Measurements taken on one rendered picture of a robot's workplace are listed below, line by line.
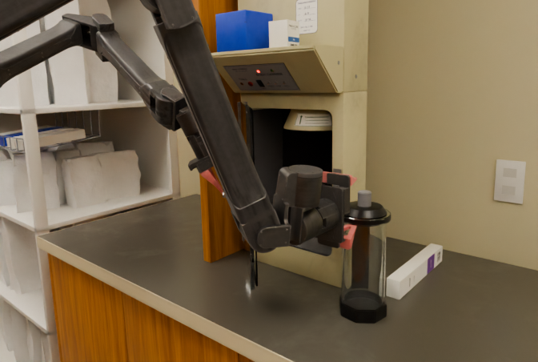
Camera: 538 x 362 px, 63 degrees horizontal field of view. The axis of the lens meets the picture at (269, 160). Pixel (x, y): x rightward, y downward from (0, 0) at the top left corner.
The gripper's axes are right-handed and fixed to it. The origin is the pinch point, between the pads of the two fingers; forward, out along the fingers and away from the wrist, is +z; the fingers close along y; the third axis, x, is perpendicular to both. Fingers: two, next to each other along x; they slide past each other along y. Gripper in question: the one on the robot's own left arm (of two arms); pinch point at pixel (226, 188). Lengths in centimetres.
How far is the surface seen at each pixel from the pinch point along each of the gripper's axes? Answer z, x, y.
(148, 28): -60, -123, 9
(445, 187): 34, -22, -55
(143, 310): 22.1, -12.5, 35.3
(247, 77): -20.3, -10.9, -15.9
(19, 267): 12, -101, 109
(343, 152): 4.3, 0.9, -27.6
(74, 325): 28, -43, 70
